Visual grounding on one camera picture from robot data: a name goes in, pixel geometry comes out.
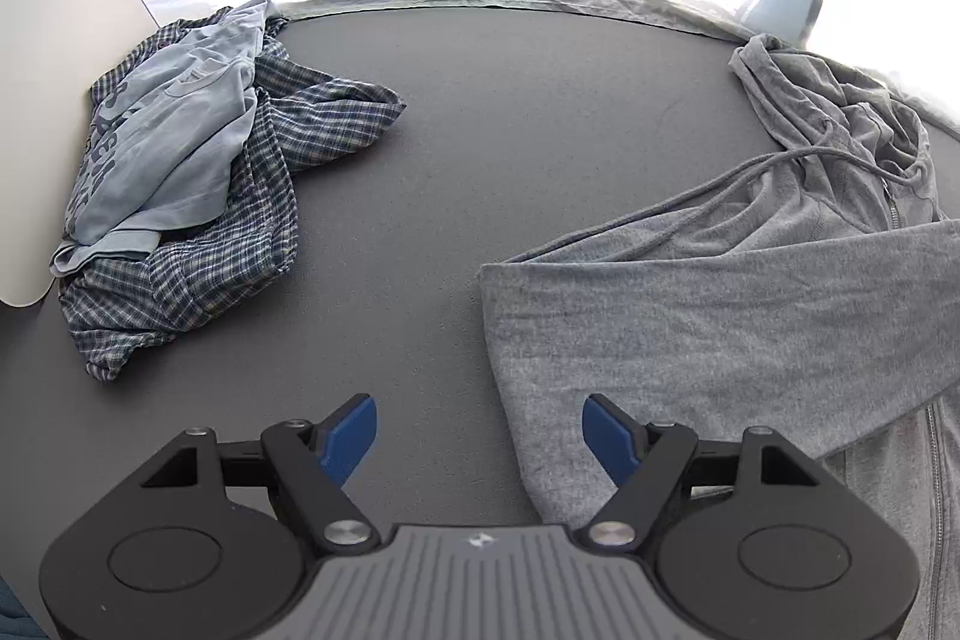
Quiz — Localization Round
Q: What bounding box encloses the light blue t-shirt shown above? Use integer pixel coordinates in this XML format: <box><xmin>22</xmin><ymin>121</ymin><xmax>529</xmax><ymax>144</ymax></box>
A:
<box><xmin>49</xmin><ymin>0</ymin><xmax>271</xmax><ymax>277</ymax></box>

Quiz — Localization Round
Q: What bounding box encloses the white board panel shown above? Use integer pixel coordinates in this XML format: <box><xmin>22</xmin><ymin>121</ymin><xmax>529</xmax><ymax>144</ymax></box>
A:
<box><xmin>0</xmin><ymin>0</ymin><xmax>162</xmax><ymax>309</ymax></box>

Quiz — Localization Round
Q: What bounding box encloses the grey zip hoodie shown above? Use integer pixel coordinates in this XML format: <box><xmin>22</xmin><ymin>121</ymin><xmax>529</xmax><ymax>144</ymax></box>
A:
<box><xmin>480</xmin><ymin>34</ymin><xmax>960</xmax><ymax>640</ymax></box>

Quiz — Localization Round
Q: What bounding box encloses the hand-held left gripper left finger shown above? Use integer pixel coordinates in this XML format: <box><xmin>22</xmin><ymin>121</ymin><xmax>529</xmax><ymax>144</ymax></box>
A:
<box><xmin>139</xmin><ymin>394</ymin><xmax>380</xmax><ymax>555</ymax></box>

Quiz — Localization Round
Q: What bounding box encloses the plaid checked shirt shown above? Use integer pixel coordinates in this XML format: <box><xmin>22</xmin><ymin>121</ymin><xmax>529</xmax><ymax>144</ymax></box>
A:
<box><xmin>56</xmin><ymin>6</ymin><xmax>406</xmax><ymax>382</ymax></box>

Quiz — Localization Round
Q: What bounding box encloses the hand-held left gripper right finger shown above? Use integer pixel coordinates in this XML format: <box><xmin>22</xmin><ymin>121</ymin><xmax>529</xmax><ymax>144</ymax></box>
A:
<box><xmin>581</xmin><ymin>394</ymin><xmax>826</xmax><ymax>551</ymax></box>

